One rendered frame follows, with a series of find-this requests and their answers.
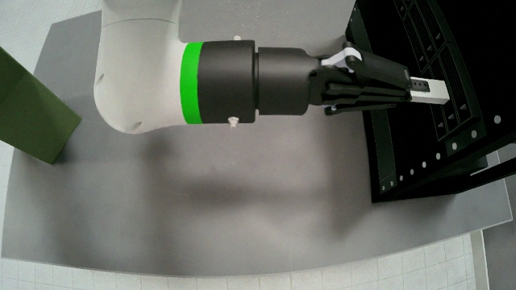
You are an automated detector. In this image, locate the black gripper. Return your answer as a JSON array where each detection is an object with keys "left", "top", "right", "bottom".
[{"left": 258, "top": 42, "right": 450, "bottom": 116}]

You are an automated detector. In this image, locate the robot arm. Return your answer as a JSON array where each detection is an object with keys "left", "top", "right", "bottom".
[{"left": 94, "top": 0, "right": 259, "bottom": 134}]

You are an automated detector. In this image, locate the black server rack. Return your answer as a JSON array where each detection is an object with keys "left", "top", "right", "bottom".
[{"left": 345, "top": 0, "right": 516, "bottom": 204}]

